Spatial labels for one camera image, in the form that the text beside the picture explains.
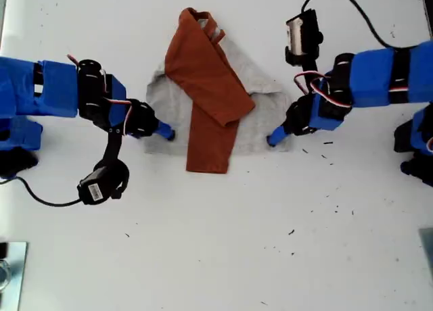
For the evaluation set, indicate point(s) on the grey t-shirt with brown sleeves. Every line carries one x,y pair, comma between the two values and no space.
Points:
209,88

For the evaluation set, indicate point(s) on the black camera stalk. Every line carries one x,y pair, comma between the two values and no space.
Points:
310,67
111,147

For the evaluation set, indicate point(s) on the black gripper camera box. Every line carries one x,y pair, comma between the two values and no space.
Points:
98,189
309,30

